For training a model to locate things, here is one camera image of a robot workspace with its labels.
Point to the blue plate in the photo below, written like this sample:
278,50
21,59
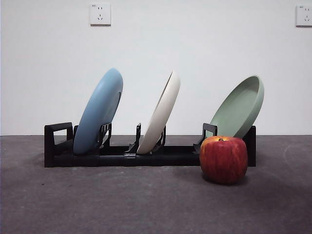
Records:
97,112

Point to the red apple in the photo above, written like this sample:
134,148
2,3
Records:
223,161

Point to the white plate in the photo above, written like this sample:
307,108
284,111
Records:
161,117

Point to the black plate rack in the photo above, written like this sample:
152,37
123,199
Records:
170,156

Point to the green plate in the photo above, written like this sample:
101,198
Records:
239,109

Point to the white wall socket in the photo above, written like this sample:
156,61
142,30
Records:
304,15
100,14

